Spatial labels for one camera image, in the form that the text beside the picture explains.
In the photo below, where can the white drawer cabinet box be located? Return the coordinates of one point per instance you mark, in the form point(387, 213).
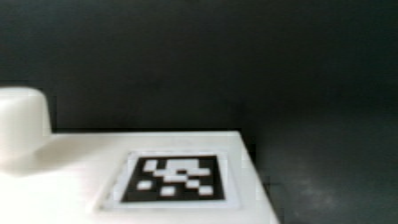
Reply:
point(121, 178)

